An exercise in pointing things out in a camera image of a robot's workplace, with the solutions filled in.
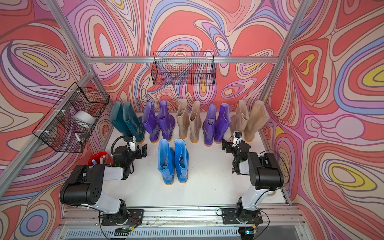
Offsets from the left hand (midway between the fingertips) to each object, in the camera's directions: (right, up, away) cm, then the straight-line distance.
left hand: (140, 145), depth 93 cm
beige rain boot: (+35, +15, -11) cm, 39 cm away
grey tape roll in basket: (-21, +16, -20) cm, 33 cm away
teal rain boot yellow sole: (-9, +17, -11) cm, 22 cm away
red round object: (-20, -4, -11) cm, 24 cm away
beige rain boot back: (+27, +16, -9) cm, 33 cm away
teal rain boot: (-3, +14, -4) cm, 14 cm away
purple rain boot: (+10, +15, -12) cm, 21 cm away
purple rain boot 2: (+42, +12, -13) cm, 46 cm away
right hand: (+58, +2, +3) cm, 58 cm away
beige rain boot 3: (+73, +18, -5) cm, 75 cm away
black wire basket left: (-32, +14, -15) cm, 38 cm away
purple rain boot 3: (+50, +13, -11) cm, 53 cm away
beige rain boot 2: (+60, +16, -7) cm, 63 cm away
